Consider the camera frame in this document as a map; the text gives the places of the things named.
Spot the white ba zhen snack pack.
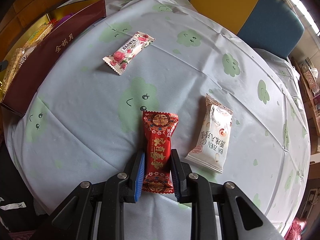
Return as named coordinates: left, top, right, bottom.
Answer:
left=186, top=94, right=233, bottom=174

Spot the red wedding candy pack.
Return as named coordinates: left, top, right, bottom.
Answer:
left=142, top=111, right=178, bottom=194

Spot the pink rose candy pack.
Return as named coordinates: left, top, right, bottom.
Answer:
left=103, top=31, right=155, bottom=75

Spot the purple snack pouch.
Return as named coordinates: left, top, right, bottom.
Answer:
left=54, top=14, right=73, bottom=27

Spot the puffed rice bar pack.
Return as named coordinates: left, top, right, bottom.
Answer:
left=1, top=48, right=25, bottom=100

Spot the yellow green cracker pack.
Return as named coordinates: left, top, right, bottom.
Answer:
left=23, top=23, right=54, bottom=49

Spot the white green patterned tablecloth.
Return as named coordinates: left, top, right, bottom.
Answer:
left=4, top=0, right=310, bottom=235

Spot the wooden side desk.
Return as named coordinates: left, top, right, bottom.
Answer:
left=290, top=57, right=319, bottom=155

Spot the red gold gift box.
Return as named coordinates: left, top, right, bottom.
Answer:
left=1, top=0, right=106, bottom=116

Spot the tissue box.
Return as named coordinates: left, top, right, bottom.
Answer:
left=299, top=57, right=319, bottom=95

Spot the grey yellow blue sofa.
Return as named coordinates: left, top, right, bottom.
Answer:
left=190, top=0, right=304, bottom=58

